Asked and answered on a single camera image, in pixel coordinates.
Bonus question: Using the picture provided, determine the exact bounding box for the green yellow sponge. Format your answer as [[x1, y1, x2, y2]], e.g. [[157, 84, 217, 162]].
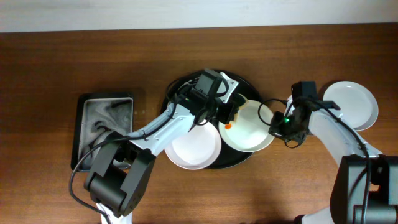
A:
[[233, 93, 248, 123]]

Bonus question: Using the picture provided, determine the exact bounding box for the large white plate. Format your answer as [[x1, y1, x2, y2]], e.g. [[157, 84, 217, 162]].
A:
[[218, 100, 274, 152]]

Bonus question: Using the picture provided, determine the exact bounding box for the grey plate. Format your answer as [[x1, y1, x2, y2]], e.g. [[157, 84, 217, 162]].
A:
[[323, 81, 379, 131]]

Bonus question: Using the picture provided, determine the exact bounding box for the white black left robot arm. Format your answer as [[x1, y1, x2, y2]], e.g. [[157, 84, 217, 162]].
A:
[[84, 94, 247, 223]]

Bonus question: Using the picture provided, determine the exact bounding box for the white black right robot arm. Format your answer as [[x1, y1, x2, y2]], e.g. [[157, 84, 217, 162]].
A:
[[269, 97, 397, 223]]

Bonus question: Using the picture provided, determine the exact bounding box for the round black tray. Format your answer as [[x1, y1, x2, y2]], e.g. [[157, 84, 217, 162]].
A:
[[160, 69, 262, 169]]

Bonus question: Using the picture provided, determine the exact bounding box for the black rectangular soapy water tray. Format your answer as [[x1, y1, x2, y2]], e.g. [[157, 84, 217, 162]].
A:
[[70, 92, 134, 169]]

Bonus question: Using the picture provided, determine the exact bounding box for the pink plate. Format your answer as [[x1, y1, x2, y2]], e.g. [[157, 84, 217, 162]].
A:
[[165, 123, 221, 170]]

